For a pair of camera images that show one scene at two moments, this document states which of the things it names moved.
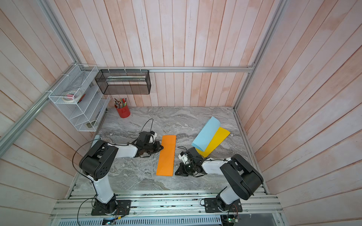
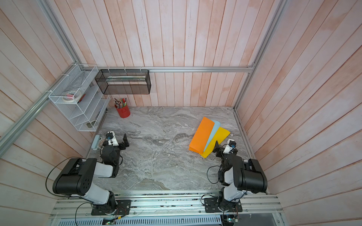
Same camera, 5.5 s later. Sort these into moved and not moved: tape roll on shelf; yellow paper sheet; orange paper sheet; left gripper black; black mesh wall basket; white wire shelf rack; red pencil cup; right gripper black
Moved: right gripper black; orange paper sheet; left gripper black
Not moved: red pencil cup; white wire shelf rack; yellow paper sheet; tape roll on shelf; black mesh wall basket
